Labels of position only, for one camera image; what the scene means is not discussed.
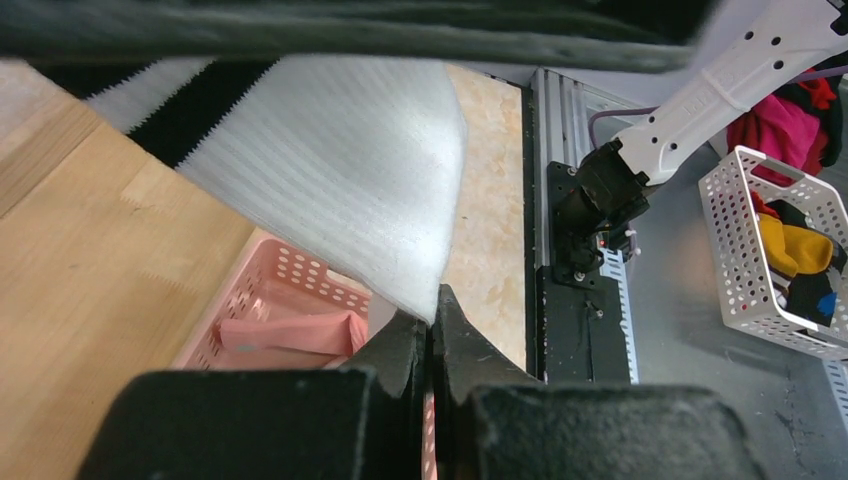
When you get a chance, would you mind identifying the wooden hanger rack stand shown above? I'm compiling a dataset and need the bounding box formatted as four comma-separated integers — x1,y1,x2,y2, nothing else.
1,63,254,479

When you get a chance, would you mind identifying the pink plastic basket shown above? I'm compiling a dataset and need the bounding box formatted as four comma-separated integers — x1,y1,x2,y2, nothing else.
174,234,436,479

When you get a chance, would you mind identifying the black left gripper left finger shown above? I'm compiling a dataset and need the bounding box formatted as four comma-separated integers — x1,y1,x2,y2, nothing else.
77,313,428,479

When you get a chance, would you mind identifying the white perforated storage basket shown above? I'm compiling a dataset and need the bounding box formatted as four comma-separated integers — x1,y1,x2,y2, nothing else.
699,146,847,362

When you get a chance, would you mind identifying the white black striped sock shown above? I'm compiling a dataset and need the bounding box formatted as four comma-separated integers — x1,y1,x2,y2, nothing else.
36,55,467,321

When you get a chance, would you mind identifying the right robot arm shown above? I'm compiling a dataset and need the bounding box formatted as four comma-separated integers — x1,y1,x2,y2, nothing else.
1,1,847,233

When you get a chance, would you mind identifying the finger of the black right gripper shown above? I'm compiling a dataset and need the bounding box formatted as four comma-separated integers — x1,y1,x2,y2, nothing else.
1,1,716,73

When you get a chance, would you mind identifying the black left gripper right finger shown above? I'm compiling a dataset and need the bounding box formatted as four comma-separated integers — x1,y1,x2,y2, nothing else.
433,284,766,479

